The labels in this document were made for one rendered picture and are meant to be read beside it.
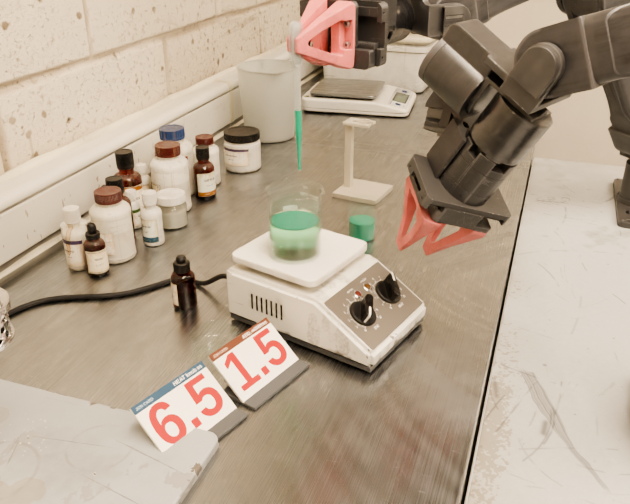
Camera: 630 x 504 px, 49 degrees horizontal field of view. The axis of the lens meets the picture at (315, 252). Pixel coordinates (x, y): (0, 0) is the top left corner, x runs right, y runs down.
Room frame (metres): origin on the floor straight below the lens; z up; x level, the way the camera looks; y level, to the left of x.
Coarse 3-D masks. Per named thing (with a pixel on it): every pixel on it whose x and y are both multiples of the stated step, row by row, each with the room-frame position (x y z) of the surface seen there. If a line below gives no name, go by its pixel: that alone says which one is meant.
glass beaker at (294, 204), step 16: (272, 192) 0.72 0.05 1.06; (288, 192) 0.73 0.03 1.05; (304, 192) 0.73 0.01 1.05; (320, 192) 0.71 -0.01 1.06; (272, 208) 0.69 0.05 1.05; (288, 208) 0.68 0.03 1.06; (304, 208) 0.68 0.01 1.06; (320, 208) 0.69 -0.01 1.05; (272, 224) 0.69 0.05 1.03; (288, 224) 0.68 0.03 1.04; (304, 224) 0.68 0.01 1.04; (320, 224) 0.70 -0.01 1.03; (272, 240) 0.69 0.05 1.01; (288, 240) 0.68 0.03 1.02; (304, 240) 0.68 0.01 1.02; (320, 240) 0.70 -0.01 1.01; (272, 256) 0.69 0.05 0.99; (288, 256) 0.68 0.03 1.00; (304, 256) 0.68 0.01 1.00
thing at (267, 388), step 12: (288, 348) 0.62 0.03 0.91; (288, 360) 0.61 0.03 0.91; (300, 360) 0.61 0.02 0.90; (276, 372) 0.59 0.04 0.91; (288, 372) 0.59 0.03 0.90; (300, 372) 0.59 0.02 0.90; (228, 384) 0.55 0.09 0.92; (264, 384) 0.57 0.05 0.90; (276, 384) 0.57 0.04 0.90; (228, 396) 0.56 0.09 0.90; (240, 396) 0.55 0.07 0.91; (252, 396) 0.55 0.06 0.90; (264, 396) 0.55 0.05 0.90; (252, 408) 0.54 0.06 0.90
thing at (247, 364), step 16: (256, 336) 0.61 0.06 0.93; (272, 336) 0.62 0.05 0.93; (240, 352) 0.59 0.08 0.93; (256, 352) 0.60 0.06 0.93; (272, 352) 0.61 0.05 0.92; (288, 352) 0.62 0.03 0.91; (224, 368) 0.56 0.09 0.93; (240, 368) 0.57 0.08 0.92; (256, 368) 0.58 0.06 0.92; (272, 368) 0.59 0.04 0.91; (240, 384) 0.56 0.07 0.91; (256, 384) 0.57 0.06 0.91
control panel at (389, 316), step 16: (368, 272) 0.70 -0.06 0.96; (384, 272) 0.71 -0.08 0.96; (352, 288) 0.67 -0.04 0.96; (400, 288) 0.70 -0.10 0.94; (336, 304) 0.64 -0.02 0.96; (384, 304) 0.66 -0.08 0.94; (400, 304) 0.67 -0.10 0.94; (416, 304) 0.68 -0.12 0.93; (352, 320) 0.62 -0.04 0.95; (384, 320) 0.64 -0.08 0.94; (400, 320) 0.65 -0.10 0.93; (368, 336) 0.61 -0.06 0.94; (384, 336) 0.62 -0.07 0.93
